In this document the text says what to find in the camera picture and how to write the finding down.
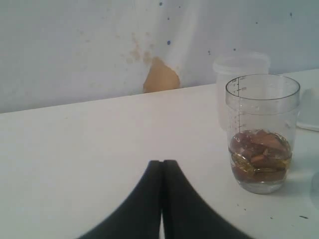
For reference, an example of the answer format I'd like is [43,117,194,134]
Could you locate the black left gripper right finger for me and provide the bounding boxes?
[162,160,243,239]

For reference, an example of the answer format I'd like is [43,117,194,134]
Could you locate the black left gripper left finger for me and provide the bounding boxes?
[80,160,163,239]

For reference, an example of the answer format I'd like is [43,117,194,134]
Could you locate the brown almonds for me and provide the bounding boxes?
[228,129,292,183]

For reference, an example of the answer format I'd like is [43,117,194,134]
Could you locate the clear plastic shaker cup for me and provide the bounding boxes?
[225,74,301,194]

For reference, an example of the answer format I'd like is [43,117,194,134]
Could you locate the translucent plastic container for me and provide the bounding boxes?
[212,52,271,130]

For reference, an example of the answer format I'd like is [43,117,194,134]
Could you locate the white rectangular tray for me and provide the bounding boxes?
[297,88,319,132]

